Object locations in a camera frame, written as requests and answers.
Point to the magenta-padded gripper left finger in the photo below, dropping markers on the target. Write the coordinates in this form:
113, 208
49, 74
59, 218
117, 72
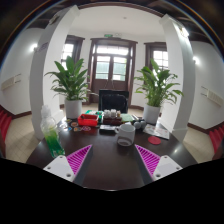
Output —
60, 166

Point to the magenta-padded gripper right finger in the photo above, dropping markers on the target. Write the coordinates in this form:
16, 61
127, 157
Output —
165, 166

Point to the clear bottle with green drink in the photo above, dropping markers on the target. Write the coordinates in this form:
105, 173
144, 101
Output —
53, 140

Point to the flat round red coaster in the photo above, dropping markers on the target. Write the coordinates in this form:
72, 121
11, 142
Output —
154, 140

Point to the white printed booklet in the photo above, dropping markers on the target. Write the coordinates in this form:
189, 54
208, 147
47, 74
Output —
160, 131

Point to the small round patterned coaster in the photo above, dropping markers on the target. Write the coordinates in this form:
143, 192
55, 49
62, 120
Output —
86, 128
74, 124
77, 129

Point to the grey ball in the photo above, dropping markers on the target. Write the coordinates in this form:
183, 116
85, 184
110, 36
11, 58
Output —
143, 124
136, 125

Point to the white mug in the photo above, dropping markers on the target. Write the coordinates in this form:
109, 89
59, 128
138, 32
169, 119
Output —
128, 131

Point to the red plastic box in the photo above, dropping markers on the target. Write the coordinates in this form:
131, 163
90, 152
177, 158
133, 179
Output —
88, 120

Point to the green plant in white pot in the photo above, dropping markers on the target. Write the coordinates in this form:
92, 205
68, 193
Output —
73, 108
151, 113

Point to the red carpeted stairs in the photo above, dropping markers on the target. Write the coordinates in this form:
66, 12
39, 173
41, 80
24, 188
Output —
218, 138
4, 123

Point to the small black device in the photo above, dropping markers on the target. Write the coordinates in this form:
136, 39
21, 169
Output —
107, 127

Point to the green cloth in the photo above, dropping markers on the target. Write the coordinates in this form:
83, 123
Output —
127, 117

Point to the dark tray with tea cups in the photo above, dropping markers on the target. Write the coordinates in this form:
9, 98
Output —
112, 117

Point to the dark wooden glazed door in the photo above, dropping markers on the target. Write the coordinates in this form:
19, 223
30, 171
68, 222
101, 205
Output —
100, 86

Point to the dark framed window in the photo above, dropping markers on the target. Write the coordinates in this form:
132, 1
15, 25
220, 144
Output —
161, 58
68, 50

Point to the green exit sign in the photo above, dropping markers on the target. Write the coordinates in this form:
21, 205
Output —
108, 34

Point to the glowing wall lamp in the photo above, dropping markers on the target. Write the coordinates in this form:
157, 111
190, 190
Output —
184, 32
196, 60
34, 47

